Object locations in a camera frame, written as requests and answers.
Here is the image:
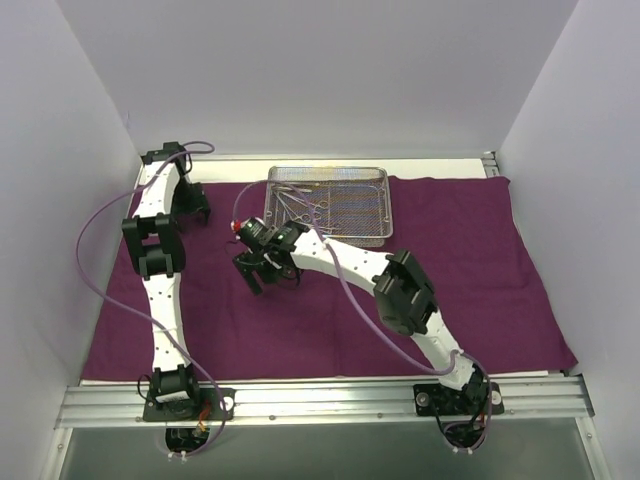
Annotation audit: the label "steel forceps clamp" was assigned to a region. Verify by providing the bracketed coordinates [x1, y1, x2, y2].
[276, 193, 329, 213]

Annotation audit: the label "wire mesh instrument tray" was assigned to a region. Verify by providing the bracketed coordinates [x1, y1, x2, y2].
[263, 166, 393, 248]

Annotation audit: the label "steel surgical scissors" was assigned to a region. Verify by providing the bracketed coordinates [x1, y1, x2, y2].
[283, 205, 340, 233]

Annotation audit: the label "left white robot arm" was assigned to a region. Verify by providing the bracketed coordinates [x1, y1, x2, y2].
[122, 141, 211, 419]

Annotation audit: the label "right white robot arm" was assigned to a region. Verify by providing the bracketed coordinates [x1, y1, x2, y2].
[231, 217, 490, 413]

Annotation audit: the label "steel tweezers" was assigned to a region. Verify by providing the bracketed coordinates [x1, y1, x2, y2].
[271, 184, 313, 194]

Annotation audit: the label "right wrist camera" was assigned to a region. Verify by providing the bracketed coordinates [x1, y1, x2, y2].
[231, 217, 269, 250]

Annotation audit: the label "back aluminium rail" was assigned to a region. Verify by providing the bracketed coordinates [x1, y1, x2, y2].
[141, 151, 202, 164]

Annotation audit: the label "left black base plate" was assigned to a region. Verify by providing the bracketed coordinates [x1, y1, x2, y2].
[142, 387, 235, 422]

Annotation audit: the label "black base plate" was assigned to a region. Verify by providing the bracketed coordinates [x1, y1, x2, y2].
[413, 382, 505, 417]
[142, 387, 235, 422]

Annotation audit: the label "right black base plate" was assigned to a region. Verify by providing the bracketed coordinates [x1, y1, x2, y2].
[413, 382, 505, 417]

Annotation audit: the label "front aluminium rail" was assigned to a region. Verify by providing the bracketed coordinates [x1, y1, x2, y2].
[56, 374, 594, 428]

